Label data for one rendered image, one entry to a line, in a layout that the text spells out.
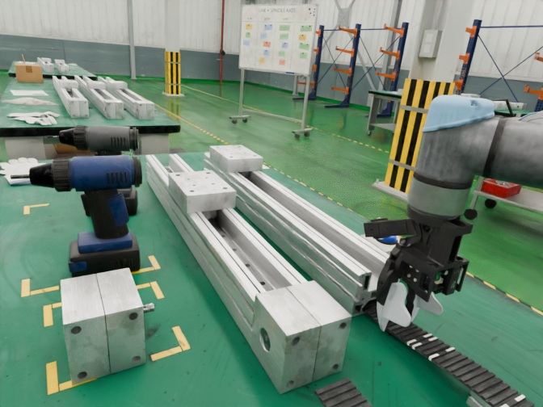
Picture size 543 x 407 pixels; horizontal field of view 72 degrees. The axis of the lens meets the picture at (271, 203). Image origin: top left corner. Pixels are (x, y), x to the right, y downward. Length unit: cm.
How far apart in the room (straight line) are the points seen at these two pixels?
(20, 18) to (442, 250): 1516
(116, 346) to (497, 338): 59
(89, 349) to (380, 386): 38
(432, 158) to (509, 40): 863
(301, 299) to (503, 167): 30
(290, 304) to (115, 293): 23
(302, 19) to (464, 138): 578
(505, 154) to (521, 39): 853
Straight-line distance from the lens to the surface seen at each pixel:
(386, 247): 81
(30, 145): 225
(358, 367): 60
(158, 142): 232
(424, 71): 401
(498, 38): 926
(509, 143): 52
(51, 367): 61
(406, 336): 66
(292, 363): 51
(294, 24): 631
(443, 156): 52
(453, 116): 51
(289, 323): 49
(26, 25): 1539
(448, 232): 55
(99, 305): 53
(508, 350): 74
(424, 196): 54
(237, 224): 76
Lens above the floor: 118
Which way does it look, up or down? 21 degrees down
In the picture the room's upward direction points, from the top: 5 degrees clockwise
